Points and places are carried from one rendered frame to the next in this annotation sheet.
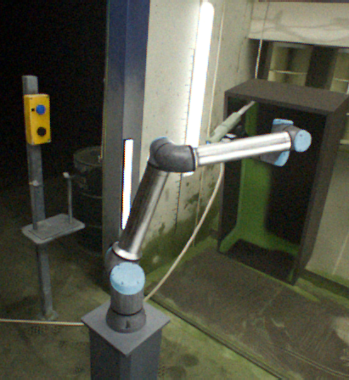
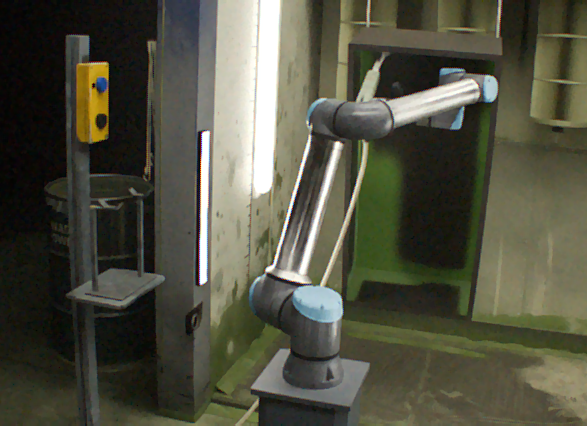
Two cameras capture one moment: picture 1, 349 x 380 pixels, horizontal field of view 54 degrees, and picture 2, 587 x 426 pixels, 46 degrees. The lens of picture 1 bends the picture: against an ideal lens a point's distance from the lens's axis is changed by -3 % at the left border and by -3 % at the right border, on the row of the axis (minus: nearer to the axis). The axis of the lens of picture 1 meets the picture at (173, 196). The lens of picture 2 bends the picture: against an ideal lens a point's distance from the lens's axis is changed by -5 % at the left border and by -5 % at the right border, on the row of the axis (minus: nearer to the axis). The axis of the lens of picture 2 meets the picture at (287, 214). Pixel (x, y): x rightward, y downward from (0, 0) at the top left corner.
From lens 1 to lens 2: 116 cm
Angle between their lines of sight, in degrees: 21
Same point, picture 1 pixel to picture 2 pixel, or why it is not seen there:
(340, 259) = (500, 291)
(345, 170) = not seen: hidden behind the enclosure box
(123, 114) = (197, 91)
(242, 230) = (361, 269)
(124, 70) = (198, 23)
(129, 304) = (331, 339)
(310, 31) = not seen: outside the picture
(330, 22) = not seen: outside the picture
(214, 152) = (408, 106)
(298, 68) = (386, 16)
